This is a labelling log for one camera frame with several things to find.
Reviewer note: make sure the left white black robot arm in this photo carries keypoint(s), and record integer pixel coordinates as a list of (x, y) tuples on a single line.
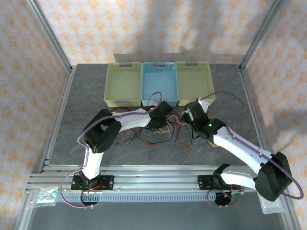
[(132, 119)]

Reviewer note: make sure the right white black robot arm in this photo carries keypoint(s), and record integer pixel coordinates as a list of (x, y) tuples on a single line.
[(239, 148)]

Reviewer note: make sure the oval brown wooden board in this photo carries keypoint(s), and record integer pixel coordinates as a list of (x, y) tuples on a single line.
[(212, 144)]

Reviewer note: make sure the light blue plastic basket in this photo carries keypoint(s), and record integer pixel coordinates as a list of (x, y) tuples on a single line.
[(159, 79)]

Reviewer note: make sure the pale yellow plastic basket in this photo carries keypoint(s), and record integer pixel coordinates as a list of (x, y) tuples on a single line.
[(194, 81), (122, 81)]

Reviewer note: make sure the clear bag with white pad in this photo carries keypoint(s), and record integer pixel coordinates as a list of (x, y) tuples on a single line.
[(271, 208)]

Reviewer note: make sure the clear bag with green parts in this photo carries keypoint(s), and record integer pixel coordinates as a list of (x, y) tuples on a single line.
[(45, 196)]

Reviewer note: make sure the aluminium table side rail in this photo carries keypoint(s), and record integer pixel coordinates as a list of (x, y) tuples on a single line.
[(58, 112), (250, 100)]

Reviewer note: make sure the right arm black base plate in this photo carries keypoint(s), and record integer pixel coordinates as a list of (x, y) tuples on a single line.
[(204, 182)]

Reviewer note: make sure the aluminium mounting rail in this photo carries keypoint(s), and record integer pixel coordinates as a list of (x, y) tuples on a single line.
[(156, 179)]

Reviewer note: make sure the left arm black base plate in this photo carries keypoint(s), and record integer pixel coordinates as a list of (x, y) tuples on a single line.
[(108, 182)]

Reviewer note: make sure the aluminium frame post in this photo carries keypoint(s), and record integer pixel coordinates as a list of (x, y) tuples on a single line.
[(51, 36), (260, 36)]

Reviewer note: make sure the aluminium lower frame beam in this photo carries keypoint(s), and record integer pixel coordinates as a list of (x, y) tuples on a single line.
[(293, 220), (22, 215)]

